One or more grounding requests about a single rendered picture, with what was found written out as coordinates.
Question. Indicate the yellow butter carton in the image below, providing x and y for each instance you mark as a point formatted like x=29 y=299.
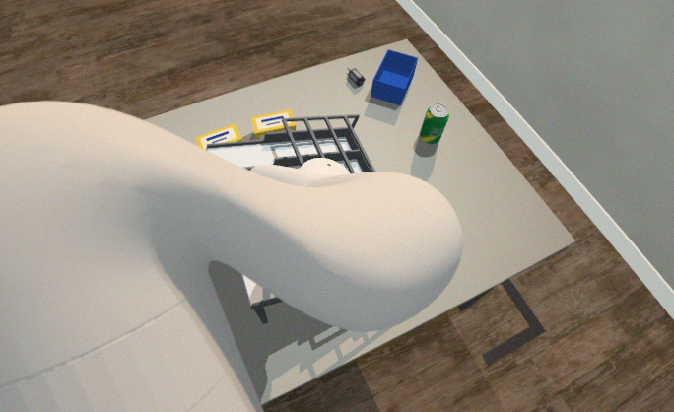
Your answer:
x=270 y=123
x=225 y=134

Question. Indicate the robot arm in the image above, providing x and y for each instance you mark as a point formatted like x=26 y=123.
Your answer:
x=108 y=224

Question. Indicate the blue open bin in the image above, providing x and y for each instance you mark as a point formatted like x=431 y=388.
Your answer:
x=396 y=69

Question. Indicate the green drink can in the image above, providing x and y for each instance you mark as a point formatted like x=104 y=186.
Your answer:
x=434 y=123

